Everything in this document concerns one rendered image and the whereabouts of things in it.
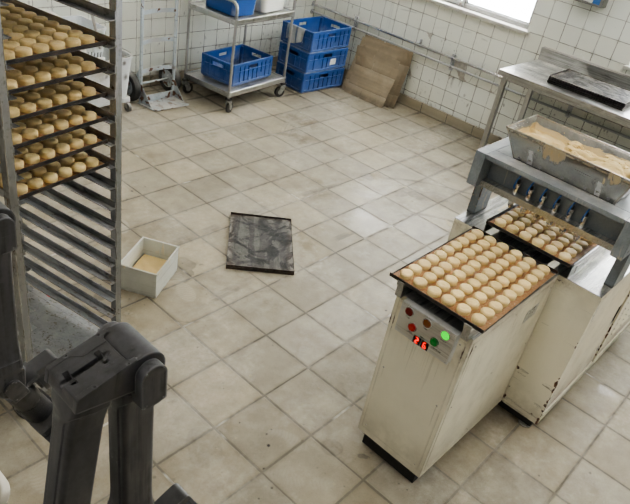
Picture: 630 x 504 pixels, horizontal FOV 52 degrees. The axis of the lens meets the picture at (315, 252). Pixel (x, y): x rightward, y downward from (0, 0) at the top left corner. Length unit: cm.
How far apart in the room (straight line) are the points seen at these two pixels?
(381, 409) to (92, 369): 202
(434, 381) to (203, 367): 118
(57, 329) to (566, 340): 224
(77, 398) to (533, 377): 255
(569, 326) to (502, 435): 65
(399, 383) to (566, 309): 79
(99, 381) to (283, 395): 230
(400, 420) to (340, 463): 35
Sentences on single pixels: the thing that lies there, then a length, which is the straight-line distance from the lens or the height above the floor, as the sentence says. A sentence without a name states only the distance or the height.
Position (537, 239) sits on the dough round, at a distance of 292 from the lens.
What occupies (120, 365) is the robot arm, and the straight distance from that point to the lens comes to 86.
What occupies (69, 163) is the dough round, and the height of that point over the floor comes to 106.
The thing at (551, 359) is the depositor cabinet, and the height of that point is 45.
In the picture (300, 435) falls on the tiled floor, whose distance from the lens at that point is 296.
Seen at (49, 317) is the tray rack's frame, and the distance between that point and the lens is 324.
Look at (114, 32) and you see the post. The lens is 238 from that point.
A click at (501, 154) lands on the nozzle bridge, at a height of 118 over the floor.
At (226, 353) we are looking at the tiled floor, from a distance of 327.
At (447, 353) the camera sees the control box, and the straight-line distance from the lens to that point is 238.
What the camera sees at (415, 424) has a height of 33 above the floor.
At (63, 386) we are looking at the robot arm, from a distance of 87.
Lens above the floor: 222
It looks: 33 degrees down
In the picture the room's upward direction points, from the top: 11 degrees clockwise
